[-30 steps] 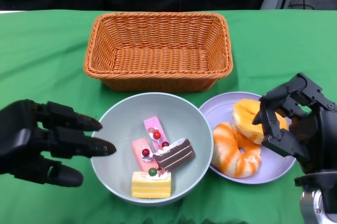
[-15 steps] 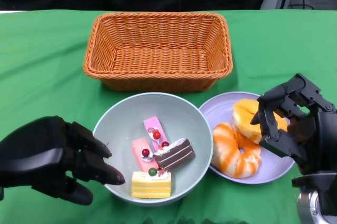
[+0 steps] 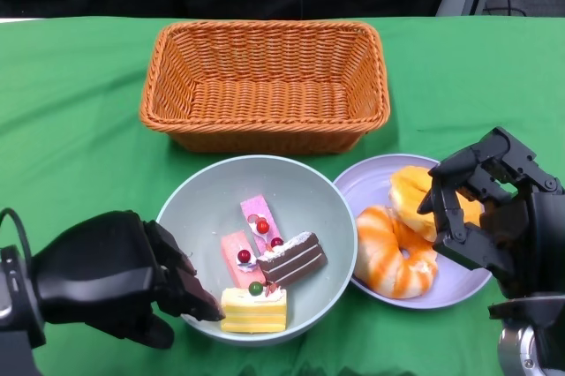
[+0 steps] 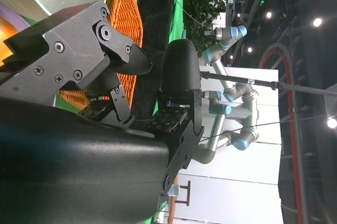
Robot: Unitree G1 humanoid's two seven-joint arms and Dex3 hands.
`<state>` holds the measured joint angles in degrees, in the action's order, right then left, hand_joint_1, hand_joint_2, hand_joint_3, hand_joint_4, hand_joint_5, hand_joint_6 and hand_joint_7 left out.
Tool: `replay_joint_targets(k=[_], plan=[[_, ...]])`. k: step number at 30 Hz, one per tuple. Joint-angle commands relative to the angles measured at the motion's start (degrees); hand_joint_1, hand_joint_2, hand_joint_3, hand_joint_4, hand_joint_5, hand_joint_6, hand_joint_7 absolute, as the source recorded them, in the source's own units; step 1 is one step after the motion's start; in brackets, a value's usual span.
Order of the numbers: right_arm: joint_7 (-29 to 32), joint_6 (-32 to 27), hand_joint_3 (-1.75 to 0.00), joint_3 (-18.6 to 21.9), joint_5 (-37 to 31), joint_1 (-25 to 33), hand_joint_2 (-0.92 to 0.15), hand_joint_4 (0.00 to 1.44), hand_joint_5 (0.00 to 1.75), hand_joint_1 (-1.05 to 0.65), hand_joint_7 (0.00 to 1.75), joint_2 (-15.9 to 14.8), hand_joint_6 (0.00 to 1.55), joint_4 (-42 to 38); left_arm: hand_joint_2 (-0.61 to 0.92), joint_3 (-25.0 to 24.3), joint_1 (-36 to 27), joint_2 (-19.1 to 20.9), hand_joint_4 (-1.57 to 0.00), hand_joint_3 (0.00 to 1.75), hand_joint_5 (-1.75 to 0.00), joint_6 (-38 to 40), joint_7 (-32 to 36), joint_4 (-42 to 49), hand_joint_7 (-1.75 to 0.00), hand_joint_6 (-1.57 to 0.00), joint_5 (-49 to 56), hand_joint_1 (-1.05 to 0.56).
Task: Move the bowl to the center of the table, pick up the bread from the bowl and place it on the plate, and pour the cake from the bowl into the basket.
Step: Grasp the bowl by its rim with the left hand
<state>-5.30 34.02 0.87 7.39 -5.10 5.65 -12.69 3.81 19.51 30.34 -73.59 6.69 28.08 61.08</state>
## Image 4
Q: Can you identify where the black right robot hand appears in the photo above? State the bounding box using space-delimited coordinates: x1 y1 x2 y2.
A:
0 0 205 224

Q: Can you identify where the round striped pumpkin bread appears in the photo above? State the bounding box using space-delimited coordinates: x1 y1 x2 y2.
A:
0 16 19 67

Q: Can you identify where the orange wicker basket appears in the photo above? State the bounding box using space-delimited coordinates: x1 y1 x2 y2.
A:
57 0 144 110

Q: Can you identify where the clear plastic box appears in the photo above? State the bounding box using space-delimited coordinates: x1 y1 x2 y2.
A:
167 184 180 198

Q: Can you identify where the brown wooden stool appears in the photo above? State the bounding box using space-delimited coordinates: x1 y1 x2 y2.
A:
168 180 192 224

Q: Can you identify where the black backdrop curtain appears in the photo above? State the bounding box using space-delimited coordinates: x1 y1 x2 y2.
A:
131 0 175 131

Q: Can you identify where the black boom pole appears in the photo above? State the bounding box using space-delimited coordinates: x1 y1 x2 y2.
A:
199 70 337 96

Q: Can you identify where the green printed cloth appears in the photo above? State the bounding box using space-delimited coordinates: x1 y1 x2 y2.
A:
167 0 186 45

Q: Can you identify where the green leafy plant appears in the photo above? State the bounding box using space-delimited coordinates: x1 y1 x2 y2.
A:
183 0 227 58

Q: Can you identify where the thin black stretched wire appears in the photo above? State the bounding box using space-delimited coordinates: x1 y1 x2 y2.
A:
202 115 337 141

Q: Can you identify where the red curved hose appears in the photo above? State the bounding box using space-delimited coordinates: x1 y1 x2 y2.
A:
259 44 305 224

